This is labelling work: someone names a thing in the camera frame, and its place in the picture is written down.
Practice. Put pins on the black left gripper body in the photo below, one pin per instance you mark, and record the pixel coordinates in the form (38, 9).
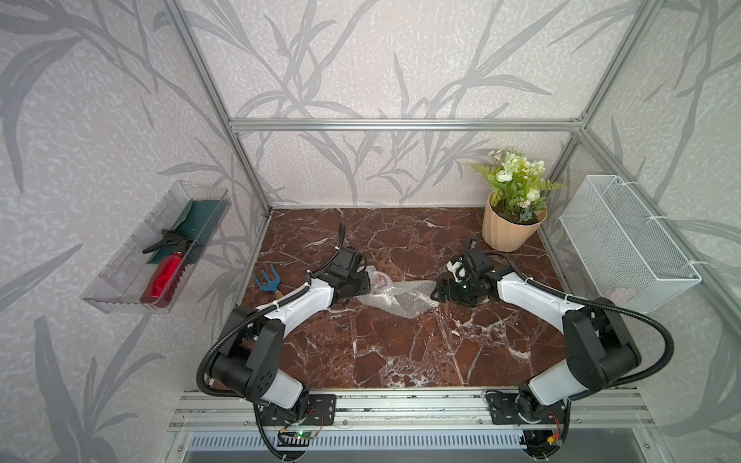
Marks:
(357, 285)

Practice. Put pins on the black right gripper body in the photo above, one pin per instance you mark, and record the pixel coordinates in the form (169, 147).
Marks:
(461, 292)

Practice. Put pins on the white mug red interior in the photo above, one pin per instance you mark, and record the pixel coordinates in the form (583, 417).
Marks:
(379, 281)

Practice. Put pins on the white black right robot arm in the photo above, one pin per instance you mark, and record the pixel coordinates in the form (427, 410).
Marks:
(600, 351)

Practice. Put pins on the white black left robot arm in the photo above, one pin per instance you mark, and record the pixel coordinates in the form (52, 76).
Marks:
(245, 360)

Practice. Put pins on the blue hand rake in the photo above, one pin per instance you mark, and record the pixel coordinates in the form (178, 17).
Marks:
(269, 282)

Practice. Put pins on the potted plant terracotta pot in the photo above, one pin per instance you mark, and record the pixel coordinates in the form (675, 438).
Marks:
(517, 204)

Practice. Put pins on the green trowel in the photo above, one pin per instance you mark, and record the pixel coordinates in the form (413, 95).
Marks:
(191, 233)

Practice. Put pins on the red spray bottle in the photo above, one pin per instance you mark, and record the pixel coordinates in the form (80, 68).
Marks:
(162, 286)

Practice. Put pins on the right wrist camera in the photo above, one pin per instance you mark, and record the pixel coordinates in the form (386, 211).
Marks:
(471, 265)

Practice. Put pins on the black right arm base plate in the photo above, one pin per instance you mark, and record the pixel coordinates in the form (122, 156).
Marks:
(520, 409)

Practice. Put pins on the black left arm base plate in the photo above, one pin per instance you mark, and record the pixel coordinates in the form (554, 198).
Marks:
(312, 409)

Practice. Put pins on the white wire mesh basket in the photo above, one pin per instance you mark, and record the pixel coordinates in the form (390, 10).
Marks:
(630, 257)

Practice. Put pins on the clear plastic wall tray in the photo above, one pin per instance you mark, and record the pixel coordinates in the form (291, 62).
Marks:
(152, 268)

